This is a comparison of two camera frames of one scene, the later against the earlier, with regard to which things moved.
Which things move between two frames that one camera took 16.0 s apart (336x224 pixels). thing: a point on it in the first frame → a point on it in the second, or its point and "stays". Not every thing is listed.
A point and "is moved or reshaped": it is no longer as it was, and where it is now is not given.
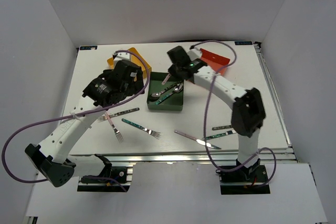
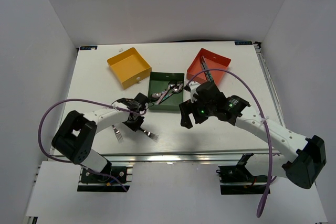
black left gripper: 137,87 → 135,126
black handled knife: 214,128 is moved or reshaped
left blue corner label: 88,48 stays
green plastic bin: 175,102 stays
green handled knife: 224,134 is moved or reshaped
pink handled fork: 117,134 stays
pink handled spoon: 166,79 → 169,86
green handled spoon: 177,88 stays
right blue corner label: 243,43 stays
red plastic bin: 214,61 stays
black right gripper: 172,71 → 188,108
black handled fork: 105,118 is moved or reshaped
